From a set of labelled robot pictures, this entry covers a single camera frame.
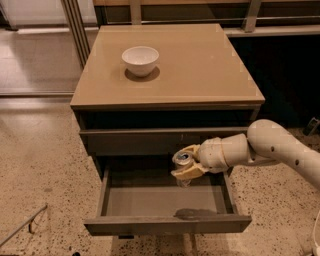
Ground open middle drawer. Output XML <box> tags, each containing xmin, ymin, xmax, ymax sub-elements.
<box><xmin>84</xmin><ymin>169</ymin><xmax>252</xmax><ymax>237</ymax></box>

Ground small dark floor object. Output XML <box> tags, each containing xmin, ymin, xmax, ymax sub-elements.
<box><xmin>303</xmin><ymin>117</ymin><xmax>320</xmax><ymax>136</ymax></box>

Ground white ceramic bowl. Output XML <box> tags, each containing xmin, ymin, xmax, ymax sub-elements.
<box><xmin>122</xmin><ymin>46</ymin><xmax>159</xmax><ymax>77</ymax></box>

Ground metal railing frame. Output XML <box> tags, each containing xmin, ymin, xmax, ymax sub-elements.
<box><xmin>60</xmin><ymin>0</ymin><xmax>320</xmax><ymax>69</ymax></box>

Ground grey drawer cabinet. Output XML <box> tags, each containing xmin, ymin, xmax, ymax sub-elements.
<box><xmin>71</xmin><ymin>24</ymin><xmax>264</xmax><ymax>172</ymax></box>

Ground white cable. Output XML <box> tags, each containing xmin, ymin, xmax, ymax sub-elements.
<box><xmin>311</xmin><ymin>209</ymin><xmax>320</xmax><ymax>256</ymax></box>

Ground closed top drawer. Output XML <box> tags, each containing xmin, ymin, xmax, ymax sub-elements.
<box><xmin>80</xmin><ymin>127</ymin><xmax>247</xmax><ymax>156</ymax></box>

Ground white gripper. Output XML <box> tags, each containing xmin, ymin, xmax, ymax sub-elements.
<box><xmin>171</xmin><ymin>137</ymin><xmax>229</xmax><ymax>180</ymax></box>

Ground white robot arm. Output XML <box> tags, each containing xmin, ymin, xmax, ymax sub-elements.
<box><xmin>171</xmin><ymin>119</ymin><xmax>320</xmax><ymax>189</ymax></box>

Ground metal rod on floor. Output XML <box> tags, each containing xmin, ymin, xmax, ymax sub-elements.
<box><xmin>0</xmin><ymin>204</ymin><xmax>48</xmax><ymax>247</ymax></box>

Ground silver redbull can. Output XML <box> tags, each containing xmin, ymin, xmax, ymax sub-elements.
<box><xmin>171</xmin><ymin>151</ymin><xmax>194</xmax><ymax>188</ymax></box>

